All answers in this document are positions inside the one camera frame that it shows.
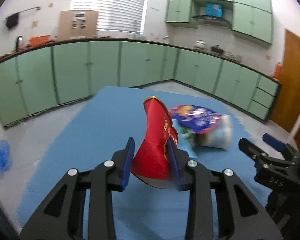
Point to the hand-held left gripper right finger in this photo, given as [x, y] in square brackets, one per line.
[172, 160]

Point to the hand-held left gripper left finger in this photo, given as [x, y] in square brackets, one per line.
[128, 160]

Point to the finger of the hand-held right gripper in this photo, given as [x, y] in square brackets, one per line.
[273, 141]
[250, 148]

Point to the red foil packet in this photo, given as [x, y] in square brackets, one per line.
[155, 145]

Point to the white paper cup purple lid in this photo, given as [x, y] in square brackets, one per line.
[220, 135]

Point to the blue scalloped tablecloth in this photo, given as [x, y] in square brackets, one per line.
[95, 130]

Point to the wooden door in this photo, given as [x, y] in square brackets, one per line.
[292, 80]

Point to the orange thermos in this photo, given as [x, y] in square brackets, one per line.
[278, 70]

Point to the green base cabinets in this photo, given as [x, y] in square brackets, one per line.
[72, 72]

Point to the black wok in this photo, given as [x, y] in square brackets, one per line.
[216, 49]

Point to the white cooking pot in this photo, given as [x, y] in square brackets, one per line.
[199, 44]

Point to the blue shoe cover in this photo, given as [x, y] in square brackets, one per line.
[0, 156]

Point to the range hood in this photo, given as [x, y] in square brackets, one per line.
[212, 21]

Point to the cardboard box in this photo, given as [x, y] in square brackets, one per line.
[65, 30]

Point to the orange basket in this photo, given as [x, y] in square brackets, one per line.
[40, 41]

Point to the white window blind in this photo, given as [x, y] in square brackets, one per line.
[110, 7]

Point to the black kettle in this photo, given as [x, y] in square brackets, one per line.
[18, 43]

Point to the dark towel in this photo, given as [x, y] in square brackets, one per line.
[12, 20]

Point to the green wall cabinets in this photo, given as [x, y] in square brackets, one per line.
[252, 20]

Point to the wall socket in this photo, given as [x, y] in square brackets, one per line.
[34, 23]

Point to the metal towel rail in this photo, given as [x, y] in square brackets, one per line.
[30, 10]

